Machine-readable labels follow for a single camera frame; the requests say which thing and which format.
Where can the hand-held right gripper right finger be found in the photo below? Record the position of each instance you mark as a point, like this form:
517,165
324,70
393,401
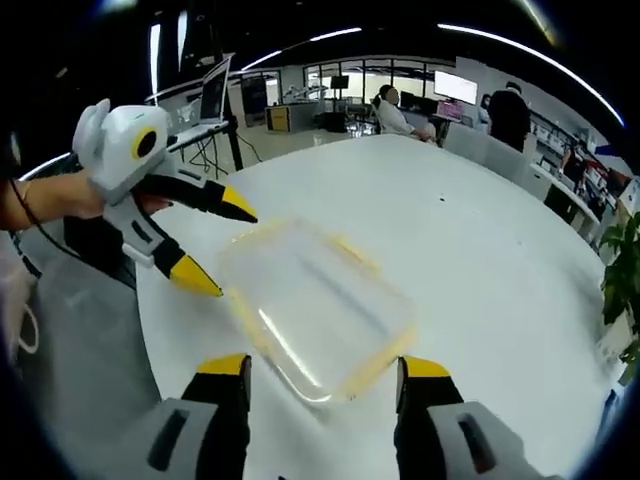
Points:
425,415

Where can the black tripod stand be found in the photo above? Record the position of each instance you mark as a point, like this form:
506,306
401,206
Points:
232,145

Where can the white wall screen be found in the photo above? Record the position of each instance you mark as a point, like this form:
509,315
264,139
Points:
455,86

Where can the clear plastic box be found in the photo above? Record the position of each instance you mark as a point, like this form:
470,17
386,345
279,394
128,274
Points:
320,305

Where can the person's left hand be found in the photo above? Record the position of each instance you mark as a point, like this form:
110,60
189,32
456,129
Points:
95,197

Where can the green potted plant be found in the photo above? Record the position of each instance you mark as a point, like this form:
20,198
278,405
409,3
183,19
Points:
622,295

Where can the yellow cabinet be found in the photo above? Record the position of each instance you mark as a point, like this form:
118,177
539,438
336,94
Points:
277,118

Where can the white counter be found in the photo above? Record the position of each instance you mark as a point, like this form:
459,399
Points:
492,152

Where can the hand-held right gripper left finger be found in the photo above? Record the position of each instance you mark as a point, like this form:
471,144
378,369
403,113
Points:
220,415

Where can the open laptop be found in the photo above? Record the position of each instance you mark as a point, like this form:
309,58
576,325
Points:
215,95

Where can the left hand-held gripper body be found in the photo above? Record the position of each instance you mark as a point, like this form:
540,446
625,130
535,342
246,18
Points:
125,145

